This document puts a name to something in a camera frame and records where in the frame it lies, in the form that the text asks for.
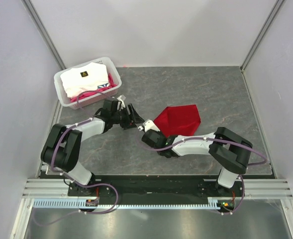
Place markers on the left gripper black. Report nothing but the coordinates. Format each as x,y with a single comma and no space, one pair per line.
132,119

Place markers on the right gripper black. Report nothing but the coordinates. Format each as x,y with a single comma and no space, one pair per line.
159,133

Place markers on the red cloth napkin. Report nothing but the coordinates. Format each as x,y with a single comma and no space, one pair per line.
178,120

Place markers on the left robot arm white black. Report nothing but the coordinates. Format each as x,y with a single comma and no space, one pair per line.
62,147

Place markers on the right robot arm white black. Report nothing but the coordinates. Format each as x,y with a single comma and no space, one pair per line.
230,150

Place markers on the pink folded towel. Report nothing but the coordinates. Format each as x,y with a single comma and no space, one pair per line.
100,90

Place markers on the white plastic basket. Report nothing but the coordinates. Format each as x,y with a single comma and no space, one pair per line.
66,102

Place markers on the white folded shirt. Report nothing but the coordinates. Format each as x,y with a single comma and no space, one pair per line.
86,78

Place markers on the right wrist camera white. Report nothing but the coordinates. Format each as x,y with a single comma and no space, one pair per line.
148,125

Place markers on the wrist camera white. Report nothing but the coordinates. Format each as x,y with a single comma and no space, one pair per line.
121,103
148,125

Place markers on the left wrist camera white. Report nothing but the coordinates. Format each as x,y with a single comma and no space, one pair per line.
121,103

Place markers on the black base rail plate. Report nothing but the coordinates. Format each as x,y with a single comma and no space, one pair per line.
156,190

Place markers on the white slotted cable duct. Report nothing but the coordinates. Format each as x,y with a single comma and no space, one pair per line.
85,204

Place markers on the aluminium frame rail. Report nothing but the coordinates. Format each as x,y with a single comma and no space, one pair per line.
252,189

